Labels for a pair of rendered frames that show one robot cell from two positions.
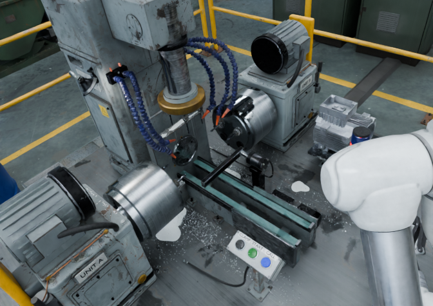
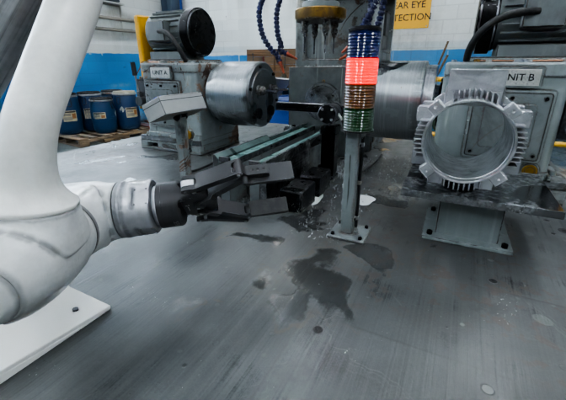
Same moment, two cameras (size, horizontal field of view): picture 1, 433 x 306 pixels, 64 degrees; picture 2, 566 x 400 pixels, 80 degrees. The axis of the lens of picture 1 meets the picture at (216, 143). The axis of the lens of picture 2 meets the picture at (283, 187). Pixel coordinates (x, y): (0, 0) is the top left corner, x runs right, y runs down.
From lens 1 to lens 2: 1.49 m
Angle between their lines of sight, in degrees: 61
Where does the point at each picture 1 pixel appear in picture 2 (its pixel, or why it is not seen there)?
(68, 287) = (148, 76)
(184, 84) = not seen: outside the picture
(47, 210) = (170, 18)
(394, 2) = not seen: outside the picture
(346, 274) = (208, 234)
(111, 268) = (169, 90)
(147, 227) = (210, 93)
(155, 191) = (234, 69)
